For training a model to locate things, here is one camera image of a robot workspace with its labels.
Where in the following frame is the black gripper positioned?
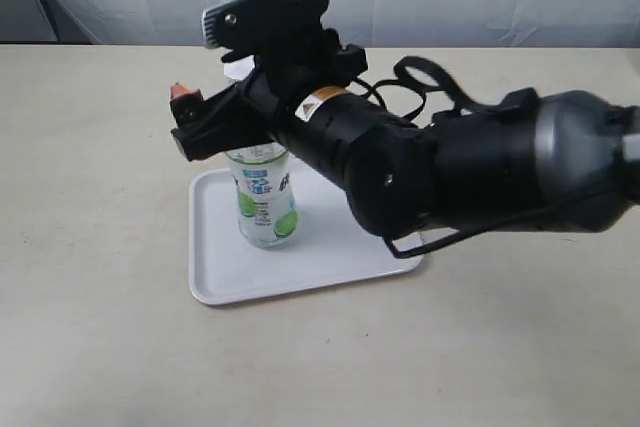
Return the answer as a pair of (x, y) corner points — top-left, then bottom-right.
(169, 27), (425, 207)

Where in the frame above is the clear lime drink bottle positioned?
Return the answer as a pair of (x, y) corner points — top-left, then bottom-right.
(225, 142), (299, 248)

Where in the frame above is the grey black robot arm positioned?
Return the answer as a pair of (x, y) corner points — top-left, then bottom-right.
(170, 29), (639, 253)

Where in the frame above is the white plastic tray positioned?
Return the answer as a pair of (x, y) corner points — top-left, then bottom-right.
(188, 161), (422, 306)

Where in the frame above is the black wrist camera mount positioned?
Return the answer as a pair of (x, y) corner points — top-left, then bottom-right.
(200, 0), (330, 58)

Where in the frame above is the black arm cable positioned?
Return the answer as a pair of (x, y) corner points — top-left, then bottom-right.
(349, 56), (640, 261)

